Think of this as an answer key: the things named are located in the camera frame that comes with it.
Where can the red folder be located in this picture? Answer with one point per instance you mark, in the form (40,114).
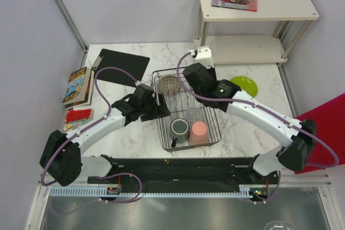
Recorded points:
(329,119)

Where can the clear glass tumbler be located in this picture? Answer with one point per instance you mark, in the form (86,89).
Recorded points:
(193,115)

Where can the patterned beige bowl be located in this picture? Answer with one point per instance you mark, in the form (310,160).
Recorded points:
(169,85)

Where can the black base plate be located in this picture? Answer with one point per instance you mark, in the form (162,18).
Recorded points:
(183,175)

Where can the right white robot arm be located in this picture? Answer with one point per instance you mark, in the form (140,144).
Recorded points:
(293,136)

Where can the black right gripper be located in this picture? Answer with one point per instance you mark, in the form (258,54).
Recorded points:
(212,70)

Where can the red cover book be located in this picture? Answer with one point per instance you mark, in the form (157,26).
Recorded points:
(77,118)

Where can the colourful paperback book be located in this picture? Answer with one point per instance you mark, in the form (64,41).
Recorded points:
(77,86)

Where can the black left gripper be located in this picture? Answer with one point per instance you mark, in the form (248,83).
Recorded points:
(161,112)

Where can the white two-tier shelf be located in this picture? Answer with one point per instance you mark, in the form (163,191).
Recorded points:
(262,37)

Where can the white cable duct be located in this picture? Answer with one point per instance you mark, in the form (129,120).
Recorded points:
(94,191)

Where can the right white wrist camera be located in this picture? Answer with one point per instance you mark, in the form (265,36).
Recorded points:
(203,55)

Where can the black wire dish rack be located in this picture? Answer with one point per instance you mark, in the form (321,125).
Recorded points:
(178,104)

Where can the black clipboard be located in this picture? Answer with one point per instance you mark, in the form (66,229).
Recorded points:
(135,65)

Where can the grey ceramic mug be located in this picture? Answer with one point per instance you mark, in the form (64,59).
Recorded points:
(178,131)

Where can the pink plastic cup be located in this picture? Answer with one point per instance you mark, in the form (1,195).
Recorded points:
(199,133)

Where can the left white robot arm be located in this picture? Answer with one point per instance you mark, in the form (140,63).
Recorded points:
(63,157)

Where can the lime green plate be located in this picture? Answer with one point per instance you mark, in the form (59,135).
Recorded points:
(247,84)

